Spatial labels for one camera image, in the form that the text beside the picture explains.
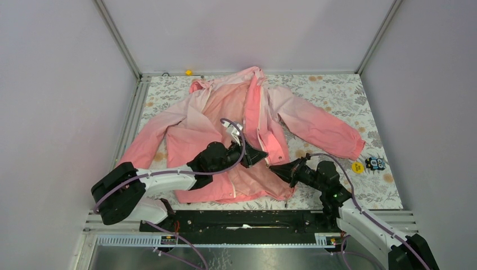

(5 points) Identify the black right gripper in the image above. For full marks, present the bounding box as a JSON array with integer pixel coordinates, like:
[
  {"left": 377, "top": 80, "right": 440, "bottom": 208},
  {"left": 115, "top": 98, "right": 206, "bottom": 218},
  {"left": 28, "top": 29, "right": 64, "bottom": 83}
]
[{"left": 269, "top": 157, "right": 326, "bottom": 193}]

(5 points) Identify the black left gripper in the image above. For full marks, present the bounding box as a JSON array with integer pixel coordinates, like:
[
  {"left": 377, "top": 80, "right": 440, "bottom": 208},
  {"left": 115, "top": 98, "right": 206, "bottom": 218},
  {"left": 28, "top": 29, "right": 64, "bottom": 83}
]
[{"left": 210, "top": 136, "right": 267, "bottom": 174}]

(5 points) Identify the pink zip-up jacket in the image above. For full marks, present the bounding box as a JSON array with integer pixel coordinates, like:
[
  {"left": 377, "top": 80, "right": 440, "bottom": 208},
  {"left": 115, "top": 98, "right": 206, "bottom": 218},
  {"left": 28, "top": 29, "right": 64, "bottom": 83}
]
[{"left": 118, "top": 66, "right": 366, "bottom": 204}]

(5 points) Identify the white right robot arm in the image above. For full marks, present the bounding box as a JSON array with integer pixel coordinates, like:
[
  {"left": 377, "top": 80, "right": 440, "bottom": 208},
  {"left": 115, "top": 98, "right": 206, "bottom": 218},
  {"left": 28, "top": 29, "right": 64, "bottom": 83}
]
[{"left": 269, "top": 157, "right": 439, "bottom": 269}]

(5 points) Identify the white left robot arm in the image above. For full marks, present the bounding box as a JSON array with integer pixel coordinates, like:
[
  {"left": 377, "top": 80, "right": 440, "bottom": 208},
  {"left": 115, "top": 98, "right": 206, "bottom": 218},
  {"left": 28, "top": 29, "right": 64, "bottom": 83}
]
[{"left": 91, "top": 142, "right": 268, "bottom": 231}]

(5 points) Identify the yellow round token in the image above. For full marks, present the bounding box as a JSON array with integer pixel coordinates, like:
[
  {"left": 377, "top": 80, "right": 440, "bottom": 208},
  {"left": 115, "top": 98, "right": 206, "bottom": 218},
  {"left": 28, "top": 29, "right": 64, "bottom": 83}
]
[{"left": 351, "top": 161, "right": 366, "bottom": 174}]

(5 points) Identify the small owl figurine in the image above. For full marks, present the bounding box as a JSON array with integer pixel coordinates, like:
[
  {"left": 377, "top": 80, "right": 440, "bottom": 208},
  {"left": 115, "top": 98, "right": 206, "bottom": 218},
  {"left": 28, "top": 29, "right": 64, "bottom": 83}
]
[{"left": 365, "top": 157, "right": 386, "bottom": 171}]

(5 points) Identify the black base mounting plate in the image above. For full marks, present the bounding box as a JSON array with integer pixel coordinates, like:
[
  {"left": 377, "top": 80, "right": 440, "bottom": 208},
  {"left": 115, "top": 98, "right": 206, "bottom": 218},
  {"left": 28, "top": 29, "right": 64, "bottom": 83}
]
[{"left": 139, "top": 210, "right": 342, "bottom": 246}]

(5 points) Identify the floral patterned table mat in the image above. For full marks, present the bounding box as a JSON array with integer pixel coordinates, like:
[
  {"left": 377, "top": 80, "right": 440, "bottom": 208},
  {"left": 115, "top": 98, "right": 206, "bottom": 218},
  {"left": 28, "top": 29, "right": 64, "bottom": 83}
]
[{"left": 116, "top": 74, "right": 403, "bottom": 210}]

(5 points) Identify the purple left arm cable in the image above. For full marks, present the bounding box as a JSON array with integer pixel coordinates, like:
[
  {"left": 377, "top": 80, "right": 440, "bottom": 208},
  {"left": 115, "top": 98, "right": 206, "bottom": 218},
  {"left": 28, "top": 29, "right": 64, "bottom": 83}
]
[{"left": 93, "top": 118, "right": 248, "bottom": 270}]

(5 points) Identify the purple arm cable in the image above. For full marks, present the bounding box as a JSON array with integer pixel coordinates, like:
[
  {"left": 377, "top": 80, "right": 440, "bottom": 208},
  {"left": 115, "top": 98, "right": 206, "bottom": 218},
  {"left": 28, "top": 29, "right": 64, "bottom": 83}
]
[
  {"left": 305, "top": 152, "right": 433, "bottom": 270},
  {"left": 93, "top": 118, "right": 248, "bottom": 270}
]

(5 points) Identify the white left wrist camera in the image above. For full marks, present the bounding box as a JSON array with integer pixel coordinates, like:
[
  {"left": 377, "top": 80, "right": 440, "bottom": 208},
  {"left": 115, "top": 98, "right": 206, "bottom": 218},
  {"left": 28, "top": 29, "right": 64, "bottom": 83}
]
[{"left": 222, "top": 122, "right": 242, "bottom": 145}]

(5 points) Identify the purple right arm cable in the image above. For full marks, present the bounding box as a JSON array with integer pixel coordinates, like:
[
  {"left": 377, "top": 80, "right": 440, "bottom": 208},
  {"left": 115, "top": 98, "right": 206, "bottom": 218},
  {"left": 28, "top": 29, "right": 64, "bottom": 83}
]
[{"left": 305, "top": 152, "right": 433, "bottom": 270}]

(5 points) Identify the aluminium frame rail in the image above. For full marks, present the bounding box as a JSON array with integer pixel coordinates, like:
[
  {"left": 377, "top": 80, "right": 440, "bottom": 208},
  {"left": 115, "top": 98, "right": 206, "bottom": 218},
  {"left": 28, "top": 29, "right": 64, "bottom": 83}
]
[{"left": 92, "top": 0, "right": 142, "bottom": 80}]

